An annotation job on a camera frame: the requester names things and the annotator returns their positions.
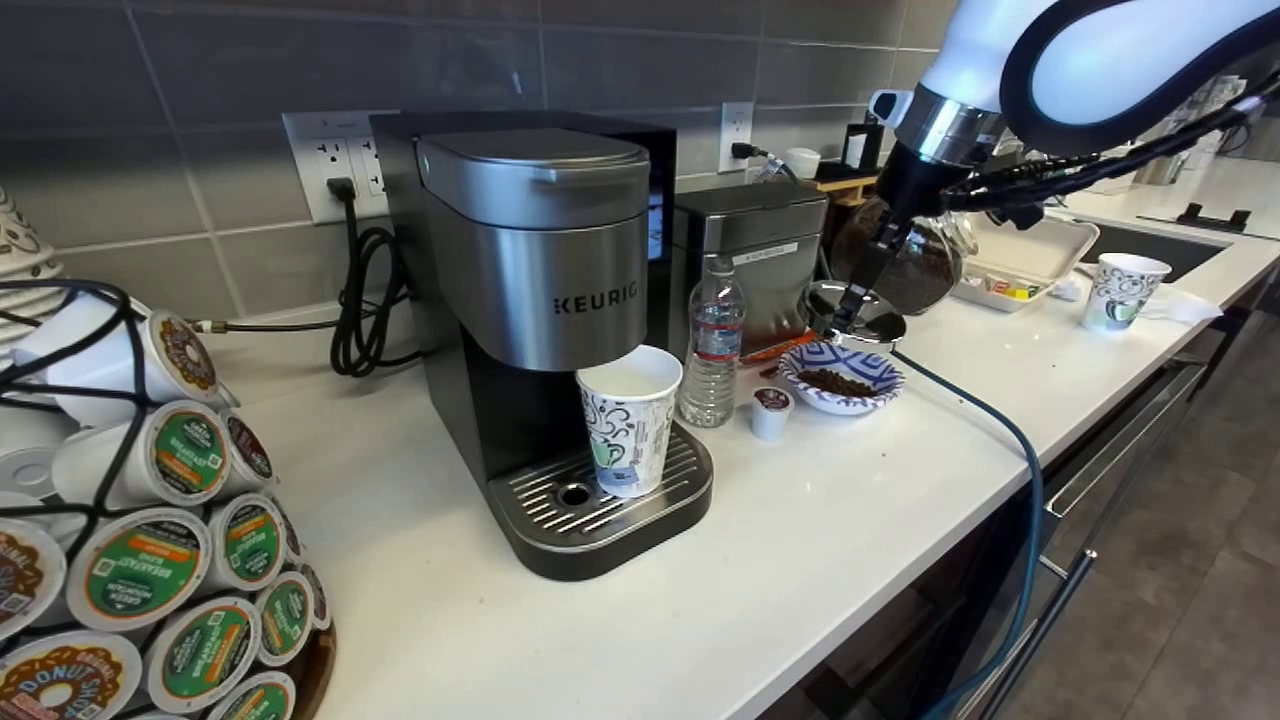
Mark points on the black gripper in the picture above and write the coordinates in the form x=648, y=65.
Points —
x=905, y=188

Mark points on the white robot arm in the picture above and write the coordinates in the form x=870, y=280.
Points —
x=1041, y=97

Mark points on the open takeout food container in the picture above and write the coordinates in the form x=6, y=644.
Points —
x=1010, y=270

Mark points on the stainless steel box appliance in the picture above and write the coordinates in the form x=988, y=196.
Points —
x=770, y=234

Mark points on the blue patterned small bowl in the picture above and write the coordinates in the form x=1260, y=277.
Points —
x=838, y=380

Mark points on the patterned paper cup centre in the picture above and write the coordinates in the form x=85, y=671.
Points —
x=1121, y=285

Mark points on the single coffee pod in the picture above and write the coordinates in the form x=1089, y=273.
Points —
x=770, y=412

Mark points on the kitchen sink basin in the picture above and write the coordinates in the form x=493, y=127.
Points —
x=1178, y=254

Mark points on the plastic water bottle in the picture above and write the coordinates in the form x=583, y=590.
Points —
x=714, y=347

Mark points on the paper cup on coffee maker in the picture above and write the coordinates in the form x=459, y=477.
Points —
x=630, y=418

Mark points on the Keurig coffee maker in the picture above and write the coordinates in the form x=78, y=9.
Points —
x=536, y=247

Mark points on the coffee pod carousel rack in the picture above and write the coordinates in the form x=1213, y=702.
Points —
x=145, y=553

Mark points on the wall power outlet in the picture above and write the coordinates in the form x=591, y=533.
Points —
x=337, y=144

